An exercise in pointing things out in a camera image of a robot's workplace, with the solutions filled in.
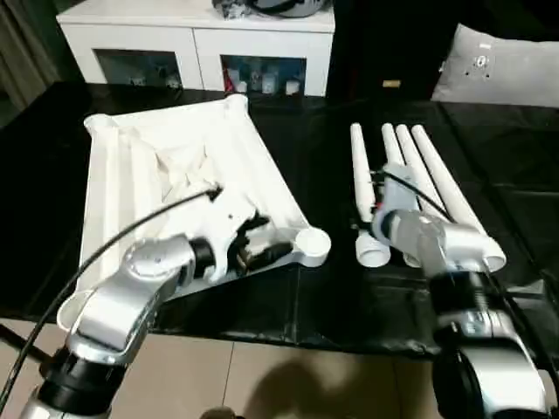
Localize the white plastic table leg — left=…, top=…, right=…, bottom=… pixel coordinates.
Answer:
left=411, top=124, right=507, bottom=271
left=350, top=124, right=391, bottom=267
left=381, top=124, right=422, bottom=268
left=395, top=124, right=442, bottom=219

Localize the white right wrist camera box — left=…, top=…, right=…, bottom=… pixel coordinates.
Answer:
left=371, top=208, right=429, bottom=254

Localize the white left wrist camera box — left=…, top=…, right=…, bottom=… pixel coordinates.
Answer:
left=203, top=188, right=263, bottom=250

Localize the grey curtain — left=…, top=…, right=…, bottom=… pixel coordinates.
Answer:
left=0, top=0, right=75, bottom=106

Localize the white sideboard cabinet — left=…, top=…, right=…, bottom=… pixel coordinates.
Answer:
left=55, top=0, right=335, bottom=97

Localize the grey pillow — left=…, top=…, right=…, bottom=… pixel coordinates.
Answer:
left=432, top=24, right=559, bottom=110

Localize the grey bag with black strap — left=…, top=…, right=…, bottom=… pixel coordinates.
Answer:
left=214, top=0, right=333, bottom=18

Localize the black cabinet with yellow label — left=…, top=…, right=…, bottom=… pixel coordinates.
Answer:
left=332, top=0, right=455, bottom=104

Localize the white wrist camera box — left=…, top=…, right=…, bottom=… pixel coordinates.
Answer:
left=203, top=188, right=263, bottom=250
left=371, top=208, right=429, bottom=254

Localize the white plastic table top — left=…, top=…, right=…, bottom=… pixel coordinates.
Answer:
left=80, top=94, right=333, bottom=302

